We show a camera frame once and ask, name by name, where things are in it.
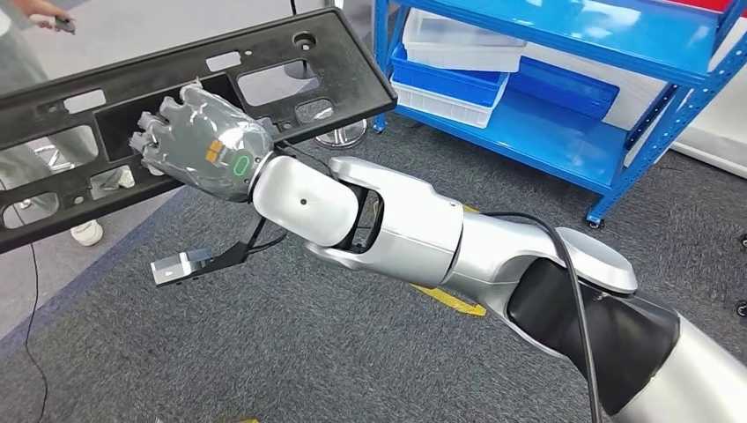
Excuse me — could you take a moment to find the clear plastic bin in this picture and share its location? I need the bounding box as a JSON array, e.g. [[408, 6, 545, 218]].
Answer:
[[403, 8, 529, 74]]

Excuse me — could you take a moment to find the white plastic bin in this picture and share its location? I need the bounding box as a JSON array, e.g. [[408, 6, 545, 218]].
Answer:
[[390, 80, 497, 130]]

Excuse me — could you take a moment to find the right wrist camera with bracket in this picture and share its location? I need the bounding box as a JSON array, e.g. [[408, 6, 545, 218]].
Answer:
[[150, 219, 287, 288]]

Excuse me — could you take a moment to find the person's hand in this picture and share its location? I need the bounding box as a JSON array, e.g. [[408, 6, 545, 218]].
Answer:
[[32, 4, 70, 29]]

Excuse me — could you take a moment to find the chrome stanchion post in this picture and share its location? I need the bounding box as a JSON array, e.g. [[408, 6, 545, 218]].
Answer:
[[294, 99, 369, 150]]

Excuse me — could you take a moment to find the thin black floor cable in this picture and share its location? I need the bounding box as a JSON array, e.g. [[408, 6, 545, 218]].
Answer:
[[0, 177, 51, 423]]

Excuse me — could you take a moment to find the long black plastic part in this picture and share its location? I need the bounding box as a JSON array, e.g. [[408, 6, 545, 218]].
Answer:
[[0, 6, 399, 255]]

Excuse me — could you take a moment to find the blue plastic tray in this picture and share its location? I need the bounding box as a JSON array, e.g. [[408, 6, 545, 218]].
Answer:
[[506, 55, 621, 122]]

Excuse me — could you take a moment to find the loose yellow floor tape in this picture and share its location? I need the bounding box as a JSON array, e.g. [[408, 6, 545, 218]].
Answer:
[[410, 204, 487, 318]]

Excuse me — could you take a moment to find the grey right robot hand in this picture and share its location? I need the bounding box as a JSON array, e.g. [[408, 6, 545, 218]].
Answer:
[[128, 81, 276, 204]]

